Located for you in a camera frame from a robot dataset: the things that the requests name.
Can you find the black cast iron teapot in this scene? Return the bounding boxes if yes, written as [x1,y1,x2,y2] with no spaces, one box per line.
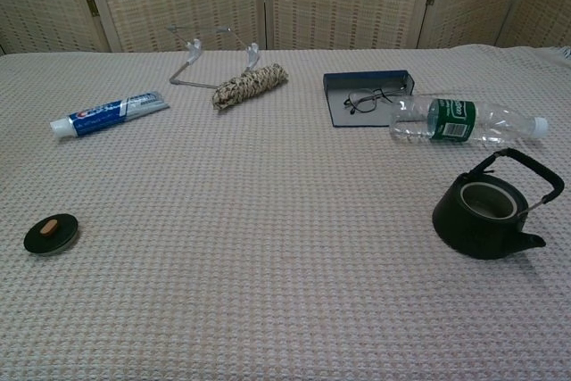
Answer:
[431,147,566,261]

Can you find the black teapot lid wooden knob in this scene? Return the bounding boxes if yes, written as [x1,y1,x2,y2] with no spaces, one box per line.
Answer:
[23,212,80,257]

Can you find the beige waffle weave tablecloth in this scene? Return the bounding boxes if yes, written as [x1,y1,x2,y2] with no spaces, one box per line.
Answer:
[0,44,571,381]

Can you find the open blue glasses case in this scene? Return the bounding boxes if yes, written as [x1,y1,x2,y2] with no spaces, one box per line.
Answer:
[322,69,417,128]

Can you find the clear bottle green label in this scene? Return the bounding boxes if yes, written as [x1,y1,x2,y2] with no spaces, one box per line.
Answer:
[389,94,550,145]

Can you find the blue white toothpaste tube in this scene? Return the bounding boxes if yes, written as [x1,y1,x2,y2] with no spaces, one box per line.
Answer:
[49,89,171,140]

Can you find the braided beige rope bundle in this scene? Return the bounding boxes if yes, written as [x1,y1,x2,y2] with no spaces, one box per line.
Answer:
[211,62,289,111]

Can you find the thin black frame glasses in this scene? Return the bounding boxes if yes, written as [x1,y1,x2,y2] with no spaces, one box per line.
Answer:
[343,81,408,115]

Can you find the metal wire display stand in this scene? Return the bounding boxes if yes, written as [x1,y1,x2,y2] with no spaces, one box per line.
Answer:
[167,23,261,87]

